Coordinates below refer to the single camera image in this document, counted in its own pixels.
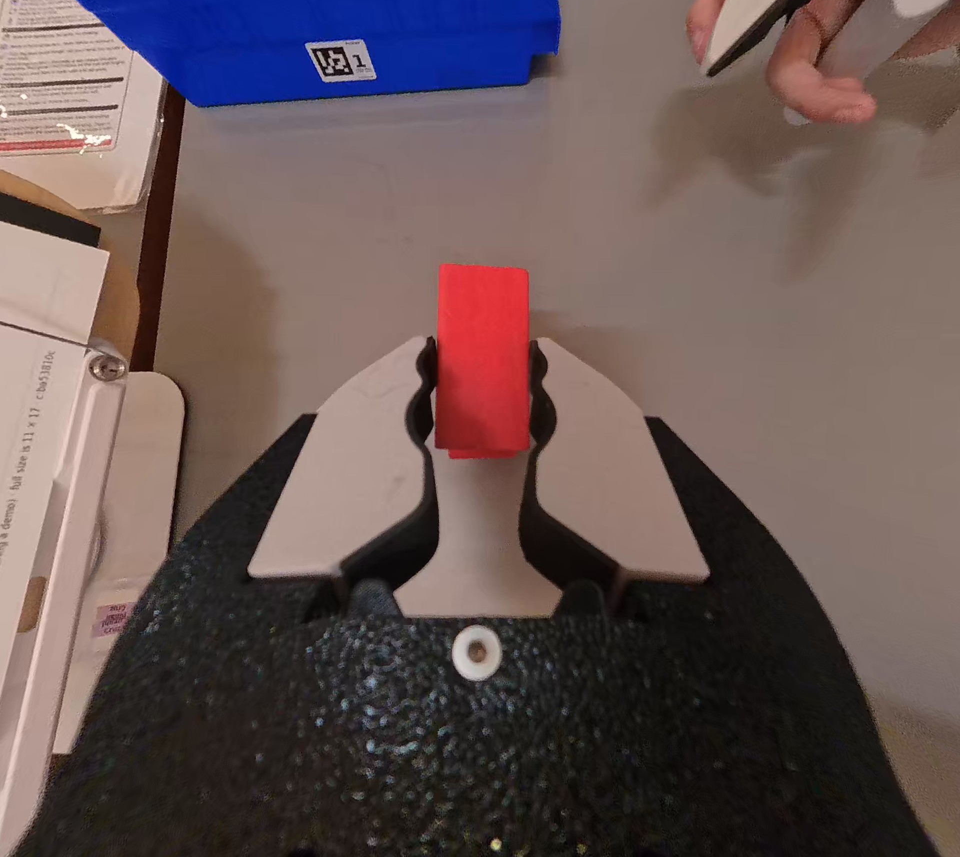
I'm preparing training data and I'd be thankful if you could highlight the tagged blue storage bin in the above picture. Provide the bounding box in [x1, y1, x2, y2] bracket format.
[30, 0, 562, 108]

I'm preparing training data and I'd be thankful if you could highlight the red rectangular wooden block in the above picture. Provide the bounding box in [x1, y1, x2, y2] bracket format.
[433, 263, 532, 459]

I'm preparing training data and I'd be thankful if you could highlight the laminated paper sheet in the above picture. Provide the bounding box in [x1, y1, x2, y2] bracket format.
[0, 0, 168, 213]

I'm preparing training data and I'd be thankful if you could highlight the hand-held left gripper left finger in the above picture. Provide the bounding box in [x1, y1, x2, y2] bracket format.
[246, 335, 442, 603]

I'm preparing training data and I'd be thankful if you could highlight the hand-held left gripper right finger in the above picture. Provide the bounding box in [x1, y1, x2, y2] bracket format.
[519, 337, 712, 609]

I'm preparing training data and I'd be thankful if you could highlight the wooden document stand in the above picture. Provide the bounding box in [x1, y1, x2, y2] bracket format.
[0, 167, 186, 821]

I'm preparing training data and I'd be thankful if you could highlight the person's right hand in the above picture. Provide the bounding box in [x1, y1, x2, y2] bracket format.
[686, 0, 903, 125]

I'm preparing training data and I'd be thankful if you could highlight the printed instruction sheet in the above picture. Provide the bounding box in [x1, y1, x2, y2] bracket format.
[0, 221, 111, 618]

